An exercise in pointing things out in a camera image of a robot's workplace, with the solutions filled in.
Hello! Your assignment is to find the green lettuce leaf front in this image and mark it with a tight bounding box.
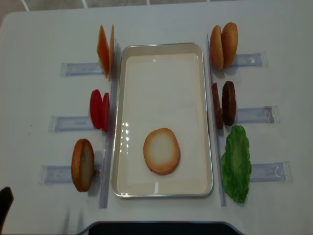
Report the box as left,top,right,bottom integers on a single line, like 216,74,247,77
221,125,252,204

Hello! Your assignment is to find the right red tomato slice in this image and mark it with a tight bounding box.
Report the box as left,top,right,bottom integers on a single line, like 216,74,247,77
101,93,110,132

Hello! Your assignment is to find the red tomato slice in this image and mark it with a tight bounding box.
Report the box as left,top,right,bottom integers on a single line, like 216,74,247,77
89,89,102,129
101,93,110,132

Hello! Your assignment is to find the left red tomato slice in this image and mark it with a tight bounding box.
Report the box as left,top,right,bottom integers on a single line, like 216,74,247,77
89,89,102,129

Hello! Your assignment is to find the right brown meat patty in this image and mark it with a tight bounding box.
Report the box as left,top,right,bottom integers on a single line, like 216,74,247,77
222,81,236,126

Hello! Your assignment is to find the left orange cheese slice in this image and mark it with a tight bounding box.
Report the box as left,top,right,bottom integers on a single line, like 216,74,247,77
96,25,109,78

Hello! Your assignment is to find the silver rectangular metal tray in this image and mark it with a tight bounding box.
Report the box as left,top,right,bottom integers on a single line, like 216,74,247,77
112,43,213,198

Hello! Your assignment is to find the bun slice on tray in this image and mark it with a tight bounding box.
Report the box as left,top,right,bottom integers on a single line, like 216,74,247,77
143,128,180,175

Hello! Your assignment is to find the upright bun slice left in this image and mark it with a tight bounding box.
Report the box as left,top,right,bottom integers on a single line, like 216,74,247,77
71,139,94,192

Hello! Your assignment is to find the left sesame bun top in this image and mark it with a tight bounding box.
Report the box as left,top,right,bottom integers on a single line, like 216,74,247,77
210,25,224,71

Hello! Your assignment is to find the sesame bun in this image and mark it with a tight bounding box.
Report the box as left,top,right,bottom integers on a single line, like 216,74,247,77
221,22,238,68
210,25,224,71

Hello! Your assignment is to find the clear holder upper left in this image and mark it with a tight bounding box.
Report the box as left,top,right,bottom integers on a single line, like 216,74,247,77
60,63,104,77

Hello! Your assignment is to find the clear holder middle left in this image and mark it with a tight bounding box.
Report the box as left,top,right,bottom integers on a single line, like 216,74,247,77
49,116,95,133

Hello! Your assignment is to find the right sesame bun top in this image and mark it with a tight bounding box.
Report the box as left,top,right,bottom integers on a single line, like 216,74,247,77
221,22,238,68

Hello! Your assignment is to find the clear holder middle right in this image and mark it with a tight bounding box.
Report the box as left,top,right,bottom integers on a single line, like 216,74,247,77
235,105,280,124

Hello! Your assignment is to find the dark base bottom edge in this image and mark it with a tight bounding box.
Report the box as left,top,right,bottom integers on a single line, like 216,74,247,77
83,221,242,235

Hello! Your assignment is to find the clear holder lower left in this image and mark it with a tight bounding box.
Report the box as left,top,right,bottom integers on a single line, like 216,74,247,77
39,164,102,185

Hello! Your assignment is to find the clear holder lower right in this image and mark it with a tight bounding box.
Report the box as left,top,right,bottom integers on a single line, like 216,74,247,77
250,161,293,183

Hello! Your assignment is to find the dark object left edge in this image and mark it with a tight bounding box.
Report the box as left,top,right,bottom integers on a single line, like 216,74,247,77
0,187,14,233

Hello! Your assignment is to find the clear long rail right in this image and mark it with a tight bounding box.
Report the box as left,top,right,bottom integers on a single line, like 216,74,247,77
206,34,227,207

